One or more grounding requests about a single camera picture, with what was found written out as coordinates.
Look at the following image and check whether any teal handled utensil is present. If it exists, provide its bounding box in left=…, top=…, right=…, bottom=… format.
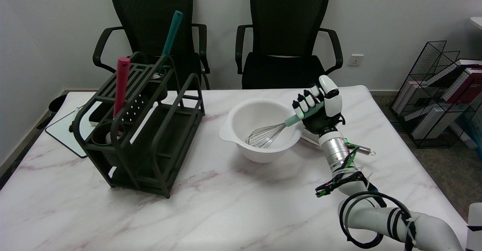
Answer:
left=157, top=11, right=184, bottom=75

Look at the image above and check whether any white board with black rim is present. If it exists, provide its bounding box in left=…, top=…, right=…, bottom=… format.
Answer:
left=45, top=101, right=99, bottom=158

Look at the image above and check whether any black mesh office chair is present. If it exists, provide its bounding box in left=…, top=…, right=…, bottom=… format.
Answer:
left=93, top=0, right=211, bottom=90
left=235, top=0, right=344, bottom=90

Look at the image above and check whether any green robot cable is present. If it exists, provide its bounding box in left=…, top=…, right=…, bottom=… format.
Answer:
left=341, top=145, right=360, bottom=169

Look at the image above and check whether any white book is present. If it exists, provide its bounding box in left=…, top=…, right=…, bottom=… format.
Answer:
left=394, top=80, right=429, bottom=113

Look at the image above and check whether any white plastic mixing bowl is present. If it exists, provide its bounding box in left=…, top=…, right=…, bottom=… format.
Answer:
left=219, top=97, right=304, bottom=164

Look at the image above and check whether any black wire magazine rack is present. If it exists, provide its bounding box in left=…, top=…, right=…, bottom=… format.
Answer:
left=391, top=40, right=482, bottom=149

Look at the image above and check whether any dark green utensil rack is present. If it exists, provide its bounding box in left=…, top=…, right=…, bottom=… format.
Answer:
left=72, top=52, right=206, bottom=199

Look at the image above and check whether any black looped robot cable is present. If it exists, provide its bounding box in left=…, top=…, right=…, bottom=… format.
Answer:
left=316, top=170, right=418, bottom=251

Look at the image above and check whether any black object on floor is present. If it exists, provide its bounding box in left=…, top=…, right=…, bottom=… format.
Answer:
left=36, top=94, right=68, bottom=130

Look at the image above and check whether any stainless steel scoop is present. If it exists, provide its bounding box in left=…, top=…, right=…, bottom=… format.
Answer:
left=301, top=128, right=376, bottom=156

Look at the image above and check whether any whisk with mint handle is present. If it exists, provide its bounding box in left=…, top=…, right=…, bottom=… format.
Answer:
left=246, top=100, right=324, bottom=149

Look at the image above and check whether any red handled utensil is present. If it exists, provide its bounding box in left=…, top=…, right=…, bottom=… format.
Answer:
left=113, top=57, right=131, bottom=119

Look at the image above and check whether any dark maroon book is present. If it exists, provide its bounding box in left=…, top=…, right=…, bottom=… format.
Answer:
left=446, top=67, right=482, bottom=105

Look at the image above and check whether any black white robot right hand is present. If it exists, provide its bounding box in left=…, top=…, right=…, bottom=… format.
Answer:
left=292, top=75, right=345, bottom=135

